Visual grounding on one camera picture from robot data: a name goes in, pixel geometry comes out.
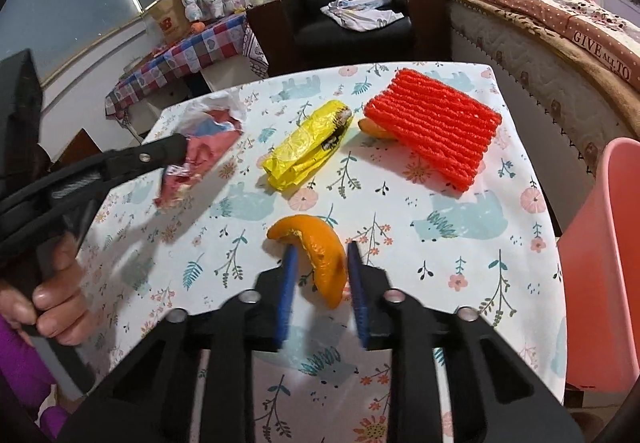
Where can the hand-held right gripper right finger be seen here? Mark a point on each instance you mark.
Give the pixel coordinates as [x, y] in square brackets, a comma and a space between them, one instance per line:
[357, 293]

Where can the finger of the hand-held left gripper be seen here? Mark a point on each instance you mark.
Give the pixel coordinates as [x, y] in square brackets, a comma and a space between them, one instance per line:
[145, 155]

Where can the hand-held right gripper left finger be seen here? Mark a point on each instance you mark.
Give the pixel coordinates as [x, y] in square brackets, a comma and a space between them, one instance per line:
[287, 293]

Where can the large orange peel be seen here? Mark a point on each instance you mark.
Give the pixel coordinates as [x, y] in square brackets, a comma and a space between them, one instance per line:
[320, 248]

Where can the pink blue wrapper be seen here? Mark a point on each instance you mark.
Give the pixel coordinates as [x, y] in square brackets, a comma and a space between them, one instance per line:
[210, 143]

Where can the yellow plastic bag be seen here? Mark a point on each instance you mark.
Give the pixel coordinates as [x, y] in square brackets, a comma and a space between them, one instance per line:
[305, 143]

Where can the small orange peel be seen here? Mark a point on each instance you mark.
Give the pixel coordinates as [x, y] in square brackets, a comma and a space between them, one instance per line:
[372, 127]

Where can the red foam net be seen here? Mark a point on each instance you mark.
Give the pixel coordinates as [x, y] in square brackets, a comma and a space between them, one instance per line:
[435, 123]

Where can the pink plastic bucket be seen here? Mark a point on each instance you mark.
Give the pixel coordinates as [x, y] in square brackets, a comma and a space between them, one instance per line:
[600, 273]

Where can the person's purple sleeved forearm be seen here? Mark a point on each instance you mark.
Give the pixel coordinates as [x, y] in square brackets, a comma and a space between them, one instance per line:
[25, 383]

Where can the person's left hand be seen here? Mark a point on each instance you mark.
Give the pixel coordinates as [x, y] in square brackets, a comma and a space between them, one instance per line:
[60, 303]

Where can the white desk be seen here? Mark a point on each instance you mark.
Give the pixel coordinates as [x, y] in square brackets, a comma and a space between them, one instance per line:
[225, 73]

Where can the side table with checked cloth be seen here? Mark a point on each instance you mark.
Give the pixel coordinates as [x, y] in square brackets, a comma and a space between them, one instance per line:
[200, 48]

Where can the brown paper bag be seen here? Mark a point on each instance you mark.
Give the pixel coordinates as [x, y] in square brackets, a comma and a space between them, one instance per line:
[170, 20]

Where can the orange fruit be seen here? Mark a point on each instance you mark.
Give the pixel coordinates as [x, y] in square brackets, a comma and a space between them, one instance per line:
[197, 27]

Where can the black leather armchair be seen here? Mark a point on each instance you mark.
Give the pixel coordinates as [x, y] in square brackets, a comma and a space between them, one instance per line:
[345, 38]

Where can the white printed cloth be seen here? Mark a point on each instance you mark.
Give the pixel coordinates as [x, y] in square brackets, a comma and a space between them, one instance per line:
[360, 15]

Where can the quilted mattress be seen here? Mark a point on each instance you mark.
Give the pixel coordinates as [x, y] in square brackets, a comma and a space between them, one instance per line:
[525, 73]

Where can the brown leaf pattern blanket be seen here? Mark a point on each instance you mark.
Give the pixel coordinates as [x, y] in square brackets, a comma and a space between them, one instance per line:
[610, 88]

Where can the bed with patterned quilt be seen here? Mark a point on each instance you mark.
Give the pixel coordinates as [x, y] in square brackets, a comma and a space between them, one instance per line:
[575, 13]

